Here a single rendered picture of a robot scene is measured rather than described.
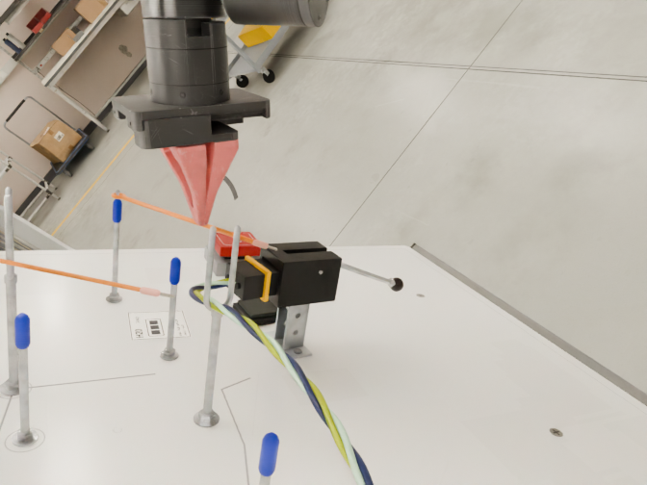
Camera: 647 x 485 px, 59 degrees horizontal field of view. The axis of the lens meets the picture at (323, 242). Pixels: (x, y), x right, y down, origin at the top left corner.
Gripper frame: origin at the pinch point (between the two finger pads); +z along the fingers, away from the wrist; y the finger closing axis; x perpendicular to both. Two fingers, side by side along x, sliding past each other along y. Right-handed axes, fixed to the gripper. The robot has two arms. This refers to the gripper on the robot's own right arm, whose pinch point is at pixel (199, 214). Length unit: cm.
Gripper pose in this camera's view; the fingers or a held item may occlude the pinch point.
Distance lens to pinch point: 46.8
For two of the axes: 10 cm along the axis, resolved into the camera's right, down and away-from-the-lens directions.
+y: 8.5, -2.0, 4.8
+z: -0.1, 9.1, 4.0
